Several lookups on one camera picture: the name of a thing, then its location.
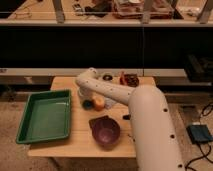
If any green sponge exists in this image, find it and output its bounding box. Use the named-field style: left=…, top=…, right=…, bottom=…
left=82, top=100, right=94, bottom=110

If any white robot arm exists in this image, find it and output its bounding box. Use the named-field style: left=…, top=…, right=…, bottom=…
left=75, top=68, right=185, bottom=171

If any orange fruit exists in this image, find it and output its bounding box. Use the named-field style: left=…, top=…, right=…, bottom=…
left=93, top=97, right=105, bottom=111

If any grey cloth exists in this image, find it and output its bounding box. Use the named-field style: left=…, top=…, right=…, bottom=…
left=105, top=98, right=116, bottom=109

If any white cup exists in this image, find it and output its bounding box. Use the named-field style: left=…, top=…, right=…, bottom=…
left=102, top=73, right=113, bottom=81

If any wooden table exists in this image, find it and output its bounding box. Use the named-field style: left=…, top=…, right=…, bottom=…
left=27, top=76, right=158, bottom=158

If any dark brown square plate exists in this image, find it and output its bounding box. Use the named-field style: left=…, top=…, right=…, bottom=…
left=89, top=115, right=109, bottom=129

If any green plastic tray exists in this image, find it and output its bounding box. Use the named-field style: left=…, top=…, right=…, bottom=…
left=16, top=90, right=71, bottom=144

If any purple bowl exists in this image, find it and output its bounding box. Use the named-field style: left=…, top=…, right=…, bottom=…
left=92, top=118, right=120, bottom=146

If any red basket with items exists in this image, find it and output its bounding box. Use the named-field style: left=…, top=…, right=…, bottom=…
left=120, top=72, right=139, bottom=87

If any black box on shelf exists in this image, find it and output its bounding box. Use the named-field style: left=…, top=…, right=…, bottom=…
left=184, top=55, right=213, bottom=83

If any blue foot pedal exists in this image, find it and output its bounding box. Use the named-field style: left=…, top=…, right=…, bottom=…
left=186, top=125, right=213, bottom=144

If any black handled knife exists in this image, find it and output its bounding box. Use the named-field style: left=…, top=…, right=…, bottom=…
left=123, top=114, right=131, bottom=120

